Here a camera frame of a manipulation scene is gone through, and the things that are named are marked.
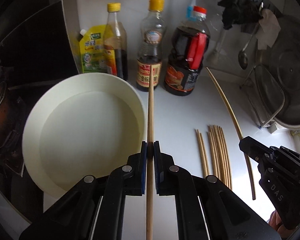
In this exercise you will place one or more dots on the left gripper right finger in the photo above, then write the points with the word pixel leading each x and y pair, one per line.
pixel 170 179

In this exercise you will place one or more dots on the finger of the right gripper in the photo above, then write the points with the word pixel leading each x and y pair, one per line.
pixel 254 149

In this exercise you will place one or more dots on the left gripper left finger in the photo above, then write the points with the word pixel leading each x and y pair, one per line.
pixel 131 177

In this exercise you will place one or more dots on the wooden chopstick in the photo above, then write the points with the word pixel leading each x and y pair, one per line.
pixel 150 168
pixel 237 128
pixel 205 165
pixel 197 134

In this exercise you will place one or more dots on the person right hand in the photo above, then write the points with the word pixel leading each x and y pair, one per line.
pixel 276 222

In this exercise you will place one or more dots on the wooden chopstick bundle five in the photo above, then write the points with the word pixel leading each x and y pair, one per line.
pixel 227 160

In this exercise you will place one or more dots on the wooden chopstick bundle four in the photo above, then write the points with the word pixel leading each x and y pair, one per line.
pixel 223 155

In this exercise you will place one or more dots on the wooden chopstick bundle three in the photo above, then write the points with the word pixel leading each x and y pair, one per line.
pixel 220 154

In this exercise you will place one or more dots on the wooden chopstick bundle two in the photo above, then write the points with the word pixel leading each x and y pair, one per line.
pixel 216 152

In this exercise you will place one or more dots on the wooden chopstick bundle one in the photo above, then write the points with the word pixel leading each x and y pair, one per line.
pixel 213 155

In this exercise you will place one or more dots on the white round paper container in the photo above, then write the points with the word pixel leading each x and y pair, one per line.
pixel 88 124

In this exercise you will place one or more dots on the large steel pot lid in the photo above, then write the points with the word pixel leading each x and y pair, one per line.
pixel 284 66

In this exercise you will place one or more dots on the metal ladle spoon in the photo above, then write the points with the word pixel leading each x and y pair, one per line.
pixel 242 55

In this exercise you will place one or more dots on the yellow seasoning pouch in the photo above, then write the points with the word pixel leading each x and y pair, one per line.
pixel 92 51

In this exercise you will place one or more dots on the large dark soy sauce jug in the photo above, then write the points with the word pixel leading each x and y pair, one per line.
pixel 190 42

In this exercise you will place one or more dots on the brown pot with lid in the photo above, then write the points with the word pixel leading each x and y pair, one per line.
pixel 11 117

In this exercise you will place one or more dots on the yellow cap vinegar bottle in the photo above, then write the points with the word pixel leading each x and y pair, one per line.
pixel 115 43

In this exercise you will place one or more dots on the black cloth on rack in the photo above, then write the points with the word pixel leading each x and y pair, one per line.
pixel 239 12

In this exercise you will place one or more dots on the clear soy sauce bottle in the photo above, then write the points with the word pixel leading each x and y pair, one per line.
pixel 153 29

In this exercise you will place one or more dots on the metal wire rack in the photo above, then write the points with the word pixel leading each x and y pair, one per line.
pixel 264 94

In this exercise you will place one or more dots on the white plastic utensil handle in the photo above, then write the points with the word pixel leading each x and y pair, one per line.
pixel 215 55

